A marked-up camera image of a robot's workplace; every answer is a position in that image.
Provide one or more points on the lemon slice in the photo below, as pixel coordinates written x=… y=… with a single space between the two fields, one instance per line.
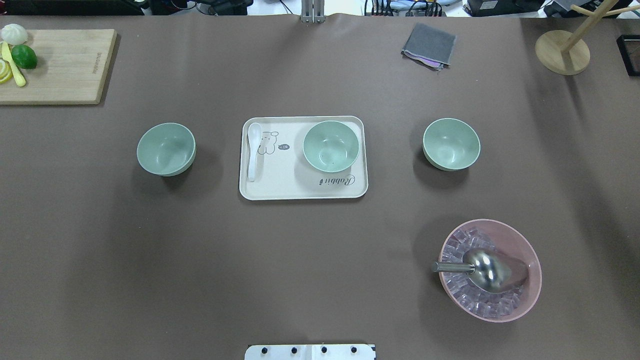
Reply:
x=6 y=72

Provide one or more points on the yellow plastic knife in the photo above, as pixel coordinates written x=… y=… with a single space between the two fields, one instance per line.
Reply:
x=17 y=76

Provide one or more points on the white ceramic spoon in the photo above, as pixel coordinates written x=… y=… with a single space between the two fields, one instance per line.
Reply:
x=254 y=139

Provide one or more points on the metal ice scoop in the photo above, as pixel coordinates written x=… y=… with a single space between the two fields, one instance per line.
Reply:
x=489 y=270

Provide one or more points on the aluminium camera post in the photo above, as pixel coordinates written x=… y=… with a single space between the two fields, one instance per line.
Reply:
x=313 y=11

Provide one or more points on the green bowl on tray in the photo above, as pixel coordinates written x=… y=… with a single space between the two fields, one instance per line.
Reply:
x=331 y=146

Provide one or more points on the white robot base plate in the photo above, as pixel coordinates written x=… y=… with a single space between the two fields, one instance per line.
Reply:
x=337 y=351

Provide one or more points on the grey purple folded cloth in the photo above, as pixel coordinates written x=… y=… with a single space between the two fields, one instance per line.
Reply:
x=430 y=46

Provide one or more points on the green bowl robot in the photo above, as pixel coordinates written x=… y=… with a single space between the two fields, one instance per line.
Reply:
x=166 y=149
x=450 y=144

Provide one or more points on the pink bowl with ice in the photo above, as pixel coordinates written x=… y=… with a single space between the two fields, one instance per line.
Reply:
x=506 y=240

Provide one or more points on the dark wooden box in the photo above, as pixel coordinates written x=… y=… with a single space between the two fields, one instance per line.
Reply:
x=629 y=48

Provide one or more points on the green lime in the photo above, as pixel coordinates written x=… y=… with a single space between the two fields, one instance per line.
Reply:
x=24 y=57

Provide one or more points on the wooden mug tree stand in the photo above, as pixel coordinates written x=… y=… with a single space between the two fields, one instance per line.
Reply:
x=564 y=52

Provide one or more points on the cream rabbit tray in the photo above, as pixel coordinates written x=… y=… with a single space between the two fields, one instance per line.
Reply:
x=282 y=172

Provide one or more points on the wooden cutting board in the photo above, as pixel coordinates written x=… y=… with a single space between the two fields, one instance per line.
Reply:
x=73 y=66

